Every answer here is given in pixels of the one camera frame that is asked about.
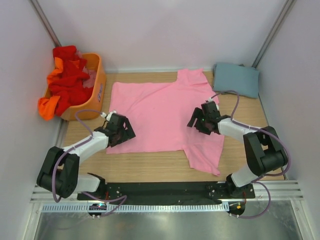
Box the light pink garment in basket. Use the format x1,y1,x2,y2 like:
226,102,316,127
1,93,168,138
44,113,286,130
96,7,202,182
74,50,97,89

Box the red t shirt pile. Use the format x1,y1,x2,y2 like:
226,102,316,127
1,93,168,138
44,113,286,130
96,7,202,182
47,45,93,117

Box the white slotted cable duct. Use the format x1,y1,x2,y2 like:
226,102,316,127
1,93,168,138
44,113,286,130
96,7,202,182
41,202,229,214

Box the folded teal t shirt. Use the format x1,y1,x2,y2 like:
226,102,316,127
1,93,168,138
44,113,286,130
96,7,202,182
213,62,260,99

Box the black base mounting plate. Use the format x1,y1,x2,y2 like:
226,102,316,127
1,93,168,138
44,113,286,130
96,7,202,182
91,181,256,205

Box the pink t shirt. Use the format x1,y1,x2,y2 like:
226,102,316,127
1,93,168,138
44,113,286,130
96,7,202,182
106,68,224,176

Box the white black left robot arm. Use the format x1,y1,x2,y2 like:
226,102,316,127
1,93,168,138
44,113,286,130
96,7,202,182
36,111,136,203

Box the orange t shirt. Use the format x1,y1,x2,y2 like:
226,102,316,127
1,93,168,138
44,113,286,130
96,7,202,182
37,57,64,121

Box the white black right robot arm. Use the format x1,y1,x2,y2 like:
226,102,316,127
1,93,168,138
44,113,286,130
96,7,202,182
187,101,291,198

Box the orange plastic laundry basket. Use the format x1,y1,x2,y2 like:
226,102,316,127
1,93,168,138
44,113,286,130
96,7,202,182
42,53,106,121

